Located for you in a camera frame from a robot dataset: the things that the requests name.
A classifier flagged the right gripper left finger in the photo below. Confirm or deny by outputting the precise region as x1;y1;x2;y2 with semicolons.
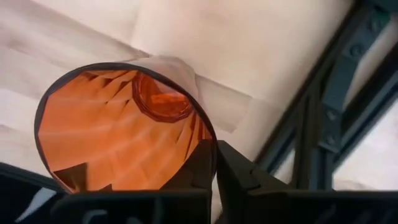
160;139;216;191

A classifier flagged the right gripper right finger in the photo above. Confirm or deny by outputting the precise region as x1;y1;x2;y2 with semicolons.
216;139;293;224

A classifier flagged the red faceted plastic cup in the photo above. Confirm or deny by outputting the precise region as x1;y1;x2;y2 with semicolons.
34;55;218;194

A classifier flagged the black metal rig frame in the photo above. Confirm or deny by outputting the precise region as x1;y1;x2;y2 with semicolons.
254;0;398;191

